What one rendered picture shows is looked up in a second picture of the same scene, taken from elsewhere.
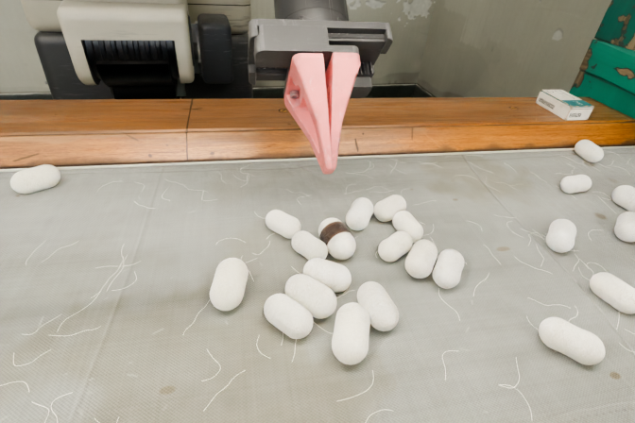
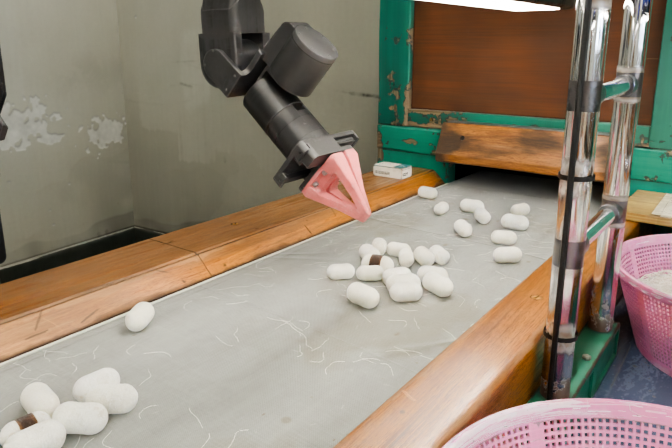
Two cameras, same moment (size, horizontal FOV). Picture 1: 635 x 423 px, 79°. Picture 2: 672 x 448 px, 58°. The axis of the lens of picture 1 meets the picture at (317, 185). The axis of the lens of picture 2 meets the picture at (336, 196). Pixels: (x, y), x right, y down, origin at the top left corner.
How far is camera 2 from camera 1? 50 cm
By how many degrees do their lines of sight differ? 41
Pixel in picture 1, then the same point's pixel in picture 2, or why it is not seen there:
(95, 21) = not seen: outside the picture
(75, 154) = (127, 299)
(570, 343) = (509, 253)
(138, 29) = not seen: outside the picture
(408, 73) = (120, 215)
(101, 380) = (366, 345)
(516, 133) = (384, 194)
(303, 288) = (402, 277)
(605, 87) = (401, 154)
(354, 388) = (459, 301)
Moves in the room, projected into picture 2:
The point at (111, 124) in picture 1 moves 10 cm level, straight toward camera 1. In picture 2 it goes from (130, 268) to (213, 280)
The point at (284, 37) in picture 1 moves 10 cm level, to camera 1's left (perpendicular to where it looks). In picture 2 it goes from (321, 147) to (242, 157)
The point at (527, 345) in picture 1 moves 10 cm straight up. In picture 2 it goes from (494, 266) to (500, 184)
